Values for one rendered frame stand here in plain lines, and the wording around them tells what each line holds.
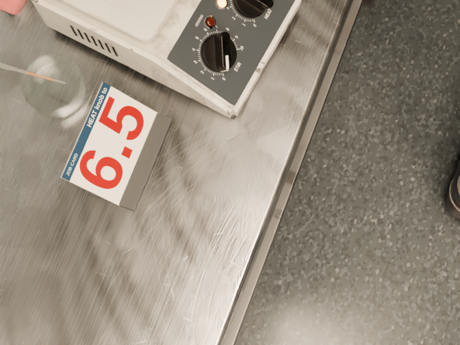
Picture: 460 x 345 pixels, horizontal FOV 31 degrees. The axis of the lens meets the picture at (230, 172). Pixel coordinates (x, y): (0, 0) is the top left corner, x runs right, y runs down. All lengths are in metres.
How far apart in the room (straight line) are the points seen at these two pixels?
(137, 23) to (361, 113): 0.90
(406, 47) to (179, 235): 0.95
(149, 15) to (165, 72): 0.05
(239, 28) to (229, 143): 0.10
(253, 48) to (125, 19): 0.12
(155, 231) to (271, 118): 0.14
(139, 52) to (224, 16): 0.08
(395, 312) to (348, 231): 0.16
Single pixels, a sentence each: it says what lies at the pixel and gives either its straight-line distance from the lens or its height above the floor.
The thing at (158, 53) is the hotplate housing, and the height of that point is 0.82.
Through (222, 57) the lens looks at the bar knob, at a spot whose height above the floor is 0.81.
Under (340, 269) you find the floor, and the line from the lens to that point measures 1.48.
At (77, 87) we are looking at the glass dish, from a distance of 0.78.
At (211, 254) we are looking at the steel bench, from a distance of 0.72.
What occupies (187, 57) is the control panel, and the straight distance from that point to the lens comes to 0.71.
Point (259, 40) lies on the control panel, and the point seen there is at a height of 0.79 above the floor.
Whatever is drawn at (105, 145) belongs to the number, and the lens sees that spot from 0.73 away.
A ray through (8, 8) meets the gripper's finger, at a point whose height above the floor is 1.15.
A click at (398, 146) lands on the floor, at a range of 1.54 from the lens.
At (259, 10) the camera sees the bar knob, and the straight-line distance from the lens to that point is 0.74.
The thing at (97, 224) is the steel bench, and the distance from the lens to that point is 0.74.
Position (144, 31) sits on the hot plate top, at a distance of 0.69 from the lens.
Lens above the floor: 1.46
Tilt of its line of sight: 75 degrees down
